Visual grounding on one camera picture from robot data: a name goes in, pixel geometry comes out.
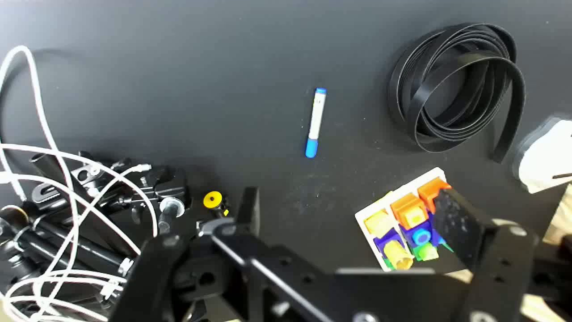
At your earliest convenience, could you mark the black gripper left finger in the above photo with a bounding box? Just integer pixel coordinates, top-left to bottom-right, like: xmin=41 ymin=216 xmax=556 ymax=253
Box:
xmin=236 ymin=185 xmax=263 ymax=237

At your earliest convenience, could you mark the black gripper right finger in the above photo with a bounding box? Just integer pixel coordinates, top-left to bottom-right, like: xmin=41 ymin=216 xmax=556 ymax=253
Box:
xmin=433 ymin=187 xmax=497 ymax=268

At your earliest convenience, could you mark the blue and white marker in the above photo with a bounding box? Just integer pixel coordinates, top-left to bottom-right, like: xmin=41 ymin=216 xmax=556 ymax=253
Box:
xmin=304 ymin=85 xmax=329 ymax=160

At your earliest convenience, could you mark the yellow round knob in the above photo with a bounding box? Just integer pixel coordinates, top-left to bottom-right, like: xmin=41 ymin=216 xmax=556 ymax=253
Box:
xmin=202 ymin=189 xmax=232 ymax=219

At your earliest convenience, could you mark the green square block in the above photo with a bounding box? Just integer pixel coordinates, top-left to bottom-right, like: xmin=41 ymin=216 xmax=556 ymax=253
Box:
xmin=413 ymin=241 xmax=442 ymax=264

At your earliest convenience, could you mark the red-orange stepped block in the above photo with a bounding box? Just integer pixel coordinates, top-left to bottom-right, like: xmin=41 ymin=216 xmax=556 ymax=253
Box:
xmin=416 ymin=176 xmax=452 ymax=214

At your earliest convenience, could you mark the orange square block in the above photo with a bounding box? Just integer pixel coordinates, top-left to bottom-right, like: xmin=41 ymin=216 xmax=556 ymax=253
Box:
xmin=390 ymin=192 xmax=431 ymax=232

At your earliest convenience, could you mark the yellow cylinder block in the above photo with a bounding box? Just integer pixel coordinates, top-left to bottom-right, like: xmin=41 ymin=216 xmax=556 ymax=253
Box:
xmin=383 ymin=237 xmax=416 ymax=273

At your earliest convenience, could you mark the yellow square block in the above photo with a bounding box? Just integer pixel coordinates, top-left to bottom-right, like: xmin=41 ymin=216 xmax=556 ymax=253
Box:
xmin=363 ymin=209 xmax=399 ymax=237

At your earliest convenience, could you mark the white shape sorter board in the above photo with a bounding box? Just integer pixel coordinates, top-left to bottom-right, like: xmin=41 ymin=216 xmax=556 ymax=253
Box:
xmin=354 ymin=166 xmax=454 ymax=273

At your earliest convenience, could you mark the silver metal plate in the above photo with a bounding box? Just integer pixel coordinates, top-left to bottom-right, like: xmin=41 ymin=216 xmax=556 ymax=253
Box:
xmin=515 ymin=114 xmax=572 ymax=194

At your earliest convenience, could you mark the black clamp equipment pile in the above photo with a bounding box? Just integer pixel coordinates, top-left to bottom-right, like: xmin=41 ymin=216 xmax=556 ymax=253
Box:
xmin=0 ymin=150 xmax=193 ymax=322

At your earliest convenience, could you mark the blue ring block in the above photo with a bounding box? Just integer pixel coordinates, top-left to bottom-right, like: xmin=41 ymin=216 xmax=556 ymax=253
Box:
xmin=409 ymin=225 xmax=434 ymax=246

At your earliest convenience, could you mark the coiled black strap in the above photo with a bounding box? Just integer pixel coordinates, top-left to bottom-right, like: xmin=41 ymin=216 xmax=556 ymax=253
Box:
xmin=386 ymin=21 xmax=529 ymax=164

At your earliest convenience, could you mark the thin white cable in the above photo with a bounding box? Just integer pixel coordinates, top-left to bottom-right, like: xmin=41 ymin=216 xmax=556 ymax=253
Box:
xmin=0 ymin=141 xmax=161 ymax=322

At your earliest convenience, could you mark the thick white cable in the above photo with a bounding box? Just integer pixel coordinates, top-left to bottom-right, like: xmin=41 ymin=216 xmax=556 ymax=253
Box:
xmin=0 ymin=42 xmax=63 ymax=201

